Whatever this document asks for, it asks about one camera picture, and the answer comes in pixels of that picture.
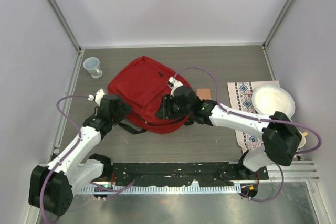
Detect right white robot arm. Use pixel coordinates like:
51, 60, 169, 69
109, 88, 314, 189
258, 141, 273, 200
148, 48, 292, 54
155, 85, 302, 179

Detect translucent plastic cup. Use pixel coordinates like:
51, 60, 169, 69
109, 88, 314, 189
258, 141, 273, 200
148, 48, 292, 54
83, 57, 103, 79

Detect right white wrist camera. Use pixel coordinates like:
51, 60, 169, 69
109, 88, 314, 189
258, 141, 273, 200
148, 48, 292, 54
167, 77, 183, 97

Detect cream yellow mug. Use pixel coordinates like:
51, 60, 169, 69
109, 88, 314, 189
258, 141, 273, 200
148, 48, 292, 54
297, 131, 308, 151

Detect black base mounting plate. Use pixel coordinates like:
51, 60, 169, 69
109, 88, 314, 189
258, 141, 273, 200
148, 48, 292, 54
81, 161, 270, 187

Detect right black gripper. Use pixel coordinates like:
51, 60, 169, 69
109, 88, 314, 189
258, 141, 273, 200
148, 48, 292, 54
155, 94, 192, 120

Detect white paper plate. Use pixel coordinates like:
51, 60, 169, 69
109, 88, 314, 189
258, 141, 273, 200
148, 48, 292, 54
251, 84, 296, 119

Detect patterned cloth placemat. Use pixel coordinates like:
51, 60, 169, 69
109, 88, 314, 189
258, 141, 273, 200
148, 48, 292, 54
226, 80, 296, 154

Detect aluminium frame rail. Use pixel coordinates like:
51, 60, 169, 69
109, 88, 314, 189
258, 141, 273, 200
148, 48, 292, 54
33, 161, 321, 185

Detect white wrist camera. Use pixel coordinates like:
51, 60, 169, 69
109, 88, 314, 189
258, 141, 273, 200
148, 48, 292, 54
88, 89, 106, 106
167, 77, 183, 97

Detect tan leather wallet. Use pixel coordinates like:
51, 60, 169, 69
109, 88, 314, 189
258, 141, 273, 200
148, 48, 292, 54
195, 88, 212, 100

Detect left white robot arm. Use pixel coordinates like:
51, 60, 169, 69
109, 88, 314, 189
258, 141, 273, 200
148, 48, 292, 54
28, 89, 132, 217

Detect red backpack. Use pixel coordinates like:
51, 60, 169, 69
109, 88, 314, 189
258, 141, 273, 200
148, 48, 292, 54
108, 56, 193, 135

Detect slotted cable duct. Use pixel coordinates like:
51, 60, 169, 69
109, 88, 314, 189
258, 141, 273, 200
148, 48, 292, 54
45, 185, 242, 195

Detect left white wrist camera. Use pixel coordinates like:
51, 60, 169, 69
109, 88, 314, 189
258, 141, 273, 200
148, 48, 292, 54
88, 89, 106, 106

